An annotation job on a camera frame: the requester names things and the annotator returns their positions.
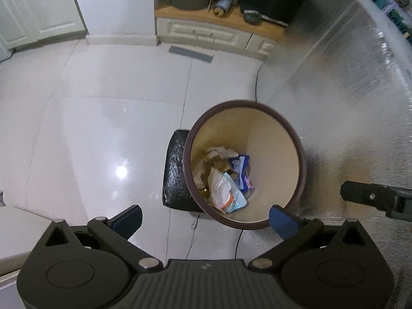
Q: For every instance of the spray can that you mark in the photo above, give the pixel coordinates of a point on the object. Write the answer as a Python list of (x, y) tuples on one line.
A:
[(222, 5)]

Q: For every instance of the beige bin with brown rim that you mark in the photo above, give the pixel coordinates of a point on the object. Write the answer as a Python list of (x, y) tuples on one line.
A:
[(276, 154)]

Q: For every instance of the wooden platform with white drawers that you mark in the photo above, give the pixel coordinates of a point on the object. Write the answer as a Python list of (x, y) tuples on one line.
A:
[(206, 33)]

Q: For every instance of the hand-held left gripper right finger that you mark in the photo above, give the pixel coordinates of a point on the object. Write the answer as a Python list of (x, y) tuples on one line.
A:
[(283, 222)]

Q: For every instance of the grey floor strip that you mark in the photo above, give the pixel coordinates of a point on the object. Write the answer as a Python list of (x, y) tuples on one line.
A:
[(191, 54)]

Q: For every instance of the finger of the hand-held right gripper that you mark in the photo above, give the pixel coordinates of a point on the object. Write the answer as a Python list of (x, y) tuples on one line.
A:
[(367, 194)]

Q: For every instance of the clear plastic bag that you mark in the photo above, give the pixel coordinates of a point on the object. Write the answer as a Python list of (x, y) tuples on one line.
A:
[(219, 186)]

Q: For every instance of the teal sign board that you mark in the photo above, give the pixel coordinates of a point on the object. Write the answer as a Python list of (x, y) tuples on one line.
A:
[(394, 9)]

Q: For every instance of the light blue snack packet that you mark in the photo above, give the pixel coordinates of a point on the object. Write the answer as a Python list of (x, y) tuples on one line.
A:
[(238, 201)]

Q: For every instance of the white plastic bag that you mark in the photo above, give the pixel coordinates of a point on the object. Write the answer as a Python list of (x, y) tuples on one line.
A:
[(201, 164)]

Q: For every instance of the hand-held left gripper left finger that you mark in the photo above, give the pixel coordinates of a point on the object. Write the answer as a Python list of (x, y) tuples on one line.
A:
[(127, 220)]

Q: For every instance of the brown paper wrapper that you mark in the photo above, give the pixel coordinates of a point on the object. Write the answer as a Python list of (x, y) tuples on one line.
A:
[(222, 164)]

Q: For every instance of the white kitchen cabinet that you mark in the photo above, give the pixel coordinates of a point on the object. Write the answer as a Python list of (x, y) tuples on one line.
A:
[(41, 9)]

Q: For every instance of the blue purple packet gold lining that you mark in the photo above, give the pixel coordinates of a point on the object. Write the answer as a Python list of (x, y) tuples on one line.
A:
[(243, 173)]

